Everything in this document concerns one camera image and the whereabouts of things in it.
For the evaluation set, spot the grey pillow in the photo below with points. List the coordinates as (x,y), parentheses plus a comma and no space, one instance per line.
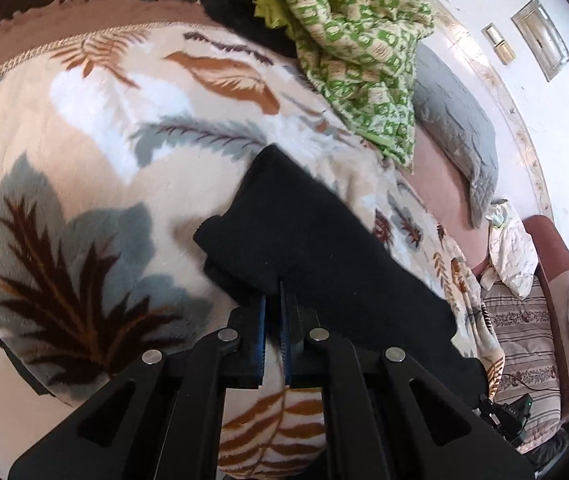
(456,125)

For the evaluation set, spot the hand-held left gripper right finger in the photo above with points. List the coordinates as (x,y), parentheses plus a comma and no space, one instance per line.
(285,331)

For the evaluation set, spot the silver framed wall plaque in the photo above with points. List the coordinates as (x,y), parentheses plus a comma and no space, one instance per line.
(540,39)

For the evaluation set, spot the black pants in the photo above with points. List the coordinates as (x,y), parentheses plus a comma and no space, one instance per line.
(314,255)

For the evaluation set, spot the gold wall switch plate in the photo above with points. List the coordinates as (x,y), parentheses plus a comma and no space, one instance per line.
(499,42)

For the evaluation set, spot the green patterned quilt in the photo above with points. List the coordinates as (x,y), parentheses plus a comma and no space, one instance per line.
(359,45)

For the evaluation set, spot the leaf printed fleece blanket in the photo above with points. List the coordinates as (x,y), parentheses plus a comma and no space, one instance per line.
(114,200)

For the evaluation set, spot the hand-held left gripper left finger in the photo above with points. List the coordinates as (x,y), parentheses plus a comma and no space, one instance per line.
(262,321)

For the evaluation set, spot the black cloth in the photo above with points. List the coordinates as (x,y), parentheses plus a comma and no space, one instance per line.
(249,17)

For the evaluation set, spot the cream crumpled cloth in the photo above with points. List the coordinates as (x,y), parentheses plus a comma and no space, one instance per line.
(511,247)

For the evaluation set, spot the striped floral sofa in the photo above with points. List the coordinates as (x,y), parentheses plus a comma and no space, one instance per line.
(539,340)

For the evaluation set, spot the pink bed sheet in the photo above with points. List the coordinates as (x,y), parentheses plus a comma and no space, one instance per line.
(439,200)

